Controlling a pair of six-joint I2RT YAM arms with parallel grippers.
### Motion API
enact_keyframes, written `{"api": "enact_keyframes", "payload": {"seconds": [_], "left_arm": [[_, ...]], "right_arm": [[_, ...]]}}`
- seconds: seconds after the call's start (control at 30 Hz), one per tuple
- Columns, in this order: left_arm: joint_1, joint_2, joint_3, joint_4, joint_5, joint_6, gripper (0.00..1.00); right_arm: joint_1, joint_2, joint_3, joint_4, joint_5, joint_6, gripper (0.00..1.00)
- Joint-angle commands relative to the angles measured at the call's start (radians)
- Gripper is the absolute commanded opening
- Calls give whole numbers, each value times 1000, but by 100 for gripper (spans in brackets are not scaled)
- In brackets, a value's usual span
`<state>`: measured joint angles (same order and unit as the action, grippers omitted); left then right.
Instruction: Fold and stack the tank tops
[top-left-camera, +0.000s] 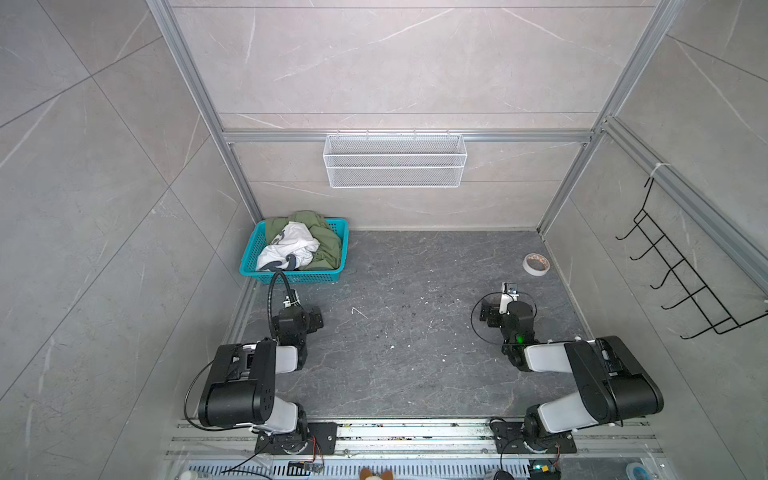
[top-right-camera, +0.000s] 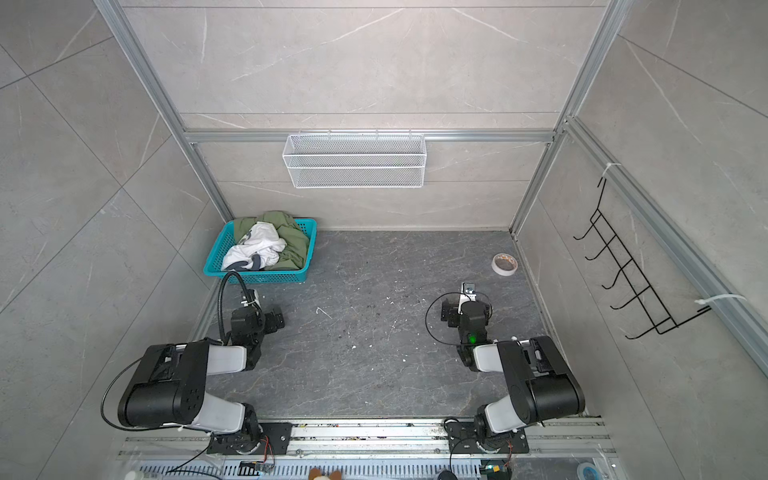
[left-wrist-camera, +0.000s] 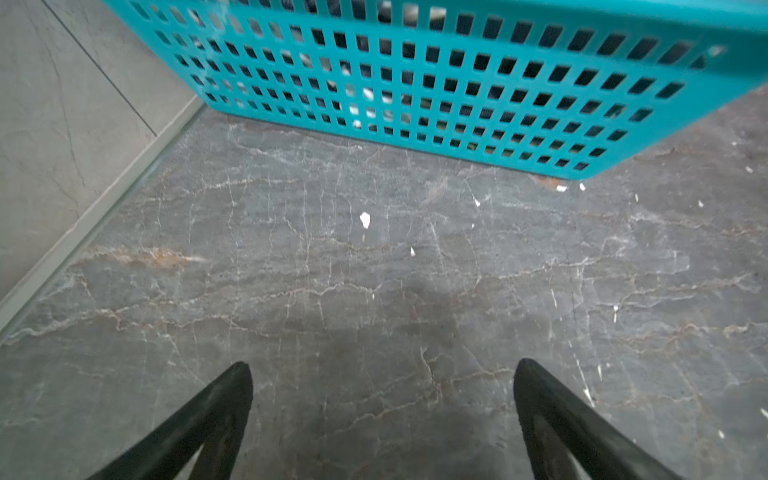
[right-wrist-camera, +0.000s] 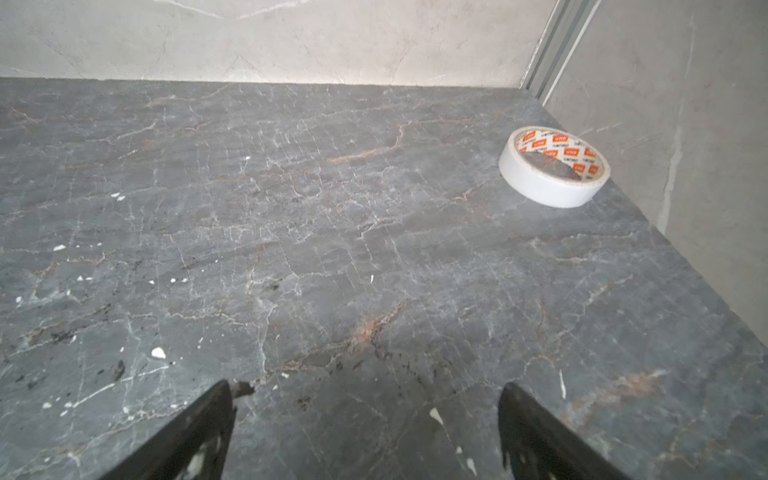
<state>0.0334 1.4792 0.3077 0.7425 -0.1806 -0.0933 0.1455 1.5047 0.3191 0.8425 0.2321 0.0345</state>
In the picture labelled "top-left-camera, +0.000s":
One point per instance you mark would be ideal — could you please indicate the white wire mesh shelf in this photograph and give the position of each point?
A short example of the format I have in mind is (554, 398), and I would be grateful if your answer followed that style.
(369, 161)

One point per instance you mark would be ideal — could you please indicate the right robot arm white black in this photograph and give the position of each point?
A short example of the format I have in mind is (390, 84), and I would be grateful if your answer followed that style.
(611, 384)

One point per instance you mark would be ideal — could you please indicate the white tank top navy trim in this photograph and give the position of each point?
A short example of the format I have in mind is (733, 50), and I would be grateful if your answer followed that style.
(291, 249)

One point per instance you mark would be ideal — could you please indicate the teal plastic basket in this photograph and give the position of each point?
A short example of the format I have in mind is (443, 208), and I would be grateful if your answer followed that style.
(257, 242)

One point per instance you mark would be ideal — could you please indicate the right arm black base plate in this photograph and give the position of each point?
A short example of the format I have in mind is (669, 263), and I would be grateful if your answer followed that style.
(510, 438)

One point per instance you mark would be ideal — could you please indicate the roll of white tape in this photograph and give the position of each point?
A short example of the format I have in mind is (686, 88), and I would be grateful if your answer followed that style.
(536, 265)

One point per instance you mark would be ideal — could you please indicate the green tank top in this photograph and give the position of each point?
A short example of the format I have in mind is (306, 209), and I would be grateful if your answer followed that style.
(329, 253)

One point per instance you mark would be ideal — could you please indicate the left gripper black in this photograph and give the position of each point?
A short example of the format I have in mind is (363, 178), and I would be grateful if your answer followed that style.
(294, 315)

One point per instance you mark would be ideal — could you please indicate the aluminium front rail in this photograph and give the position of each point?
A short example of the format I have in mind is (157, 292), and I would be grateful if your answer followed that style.
(359, 438)

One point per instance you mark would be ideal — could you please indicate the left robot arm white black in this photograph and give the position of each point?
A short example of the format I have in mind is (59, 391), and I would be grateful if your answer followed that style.
(240, 388)

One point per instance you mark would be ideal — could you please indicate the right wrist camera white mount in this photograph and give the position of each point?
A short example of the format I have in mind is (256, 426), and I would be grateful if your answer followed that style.
(509, 294)

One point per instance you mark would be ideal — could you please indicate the black wire hook rack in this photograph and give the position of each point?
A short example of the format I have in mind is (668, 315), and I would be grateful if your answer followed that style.
(717, 318)

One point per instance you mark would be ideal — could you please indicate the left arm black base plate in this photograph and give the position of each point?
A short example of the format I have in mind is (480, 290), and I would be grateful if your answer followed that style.
(314, 439)

